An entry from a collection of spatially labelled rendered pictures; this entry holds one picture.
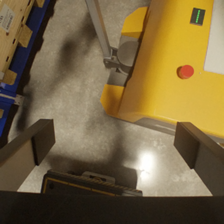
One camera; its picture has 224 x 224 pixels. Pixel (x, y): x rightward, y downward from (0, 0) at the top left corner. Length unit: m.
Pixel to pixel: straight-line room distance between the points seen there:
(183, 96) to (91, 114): 1.02
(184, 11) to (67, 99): 1.17
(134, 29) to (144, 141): 0.86
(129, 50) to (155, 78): 0.55
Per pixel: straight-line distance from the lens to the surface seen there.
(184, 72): 0.51
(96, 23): 0.80
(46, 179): 1.25
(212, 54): 0.60
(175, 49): 0.57
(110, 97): 1.07
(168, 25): 0.64
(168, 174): 1.46
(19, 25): 1.46
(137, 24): 1.26
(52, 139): 0.17
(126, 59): 1.04
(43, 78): 1.69
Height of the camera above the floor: 1.38
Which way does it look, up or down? 80 degrees down
